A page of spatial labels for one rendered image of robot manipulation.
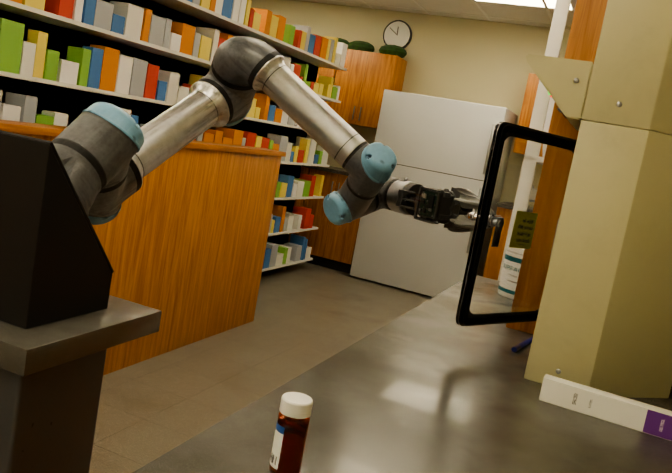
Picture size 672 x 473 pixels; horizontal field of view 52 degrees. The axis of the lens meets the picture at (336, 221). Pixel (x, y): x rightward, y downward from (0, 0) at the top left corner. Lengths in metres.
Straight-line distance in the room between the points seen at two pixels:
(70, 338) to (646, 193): 0.96
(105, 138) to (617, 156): 0.88
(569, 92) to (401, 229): 5.23
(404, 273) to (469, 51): 2.27
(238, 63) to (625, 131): 0.79
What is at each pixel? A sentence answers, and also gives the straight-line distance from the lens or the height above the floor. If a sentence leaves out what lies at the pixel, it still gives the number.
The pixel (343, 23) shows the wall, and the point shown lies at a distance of 7.56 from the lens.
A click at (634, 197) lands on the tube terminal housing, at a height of 1.30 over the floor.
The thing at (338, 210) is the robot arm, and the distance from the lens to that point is 1.51.
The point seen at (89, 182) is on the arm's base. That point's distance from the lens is 1.23.
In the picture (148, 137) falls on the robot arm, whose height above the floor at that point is 1.24.
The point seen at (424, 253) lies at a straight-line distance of 6.41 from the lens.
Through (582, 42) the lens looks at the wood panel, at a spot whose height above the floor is 1.61.
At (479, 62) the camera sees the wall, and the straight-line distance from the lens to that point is 7.07.
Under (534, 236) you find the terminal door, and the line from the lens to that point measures 1.50.
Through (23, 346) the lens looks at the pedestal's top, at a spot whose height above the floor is 0.94.
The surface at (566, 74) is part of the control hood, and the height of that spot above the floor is 1.48.
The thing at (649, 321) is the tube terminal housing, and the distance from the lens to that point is 1.37.
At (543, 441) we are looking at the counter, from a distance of 1.07.
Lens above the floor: 1.31
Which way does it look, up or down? 7 degrees down
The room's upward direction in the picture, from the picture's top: 10 degrees clockwise
